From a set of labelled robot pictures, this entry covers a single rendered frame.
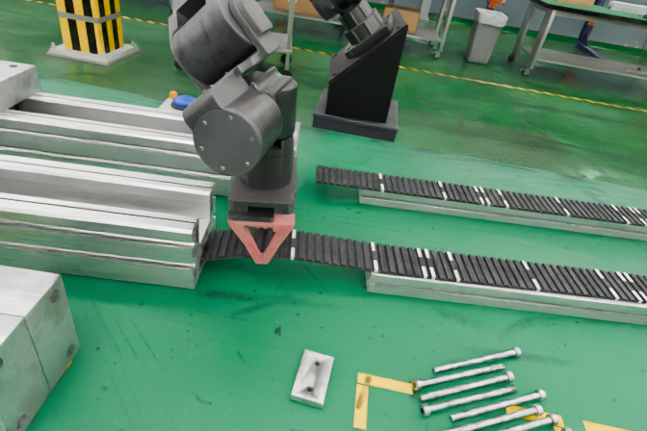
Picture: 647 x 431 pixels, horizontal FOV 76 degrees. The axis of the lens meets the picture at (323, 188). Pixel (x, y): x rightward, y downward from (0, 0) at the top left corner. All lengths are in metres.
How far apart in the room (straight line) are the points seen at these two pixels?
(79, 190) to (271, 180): 0.24
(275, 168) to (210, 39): 0.13
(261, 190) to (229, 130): 0.11
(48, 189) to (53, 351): 0.22
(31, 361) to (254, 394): 0.18
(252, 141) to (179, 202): 0.21
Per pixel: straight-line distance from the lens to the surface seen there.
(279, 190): 0.43
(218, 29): 0.39
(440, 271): 0.53
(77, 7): 3.84
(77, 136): 0.68
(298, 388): 0.42
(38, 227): 0.53
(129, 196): 0.54
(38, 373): 0.43
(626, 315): 0.66
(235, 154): 0.34
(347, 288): 0.52
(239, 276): 0.52
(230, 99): 0.34
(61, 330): 0.44
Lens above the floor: 1.15
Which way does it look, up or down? 32 degrees down
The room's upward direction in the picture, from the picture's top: 9 degrees clockwise
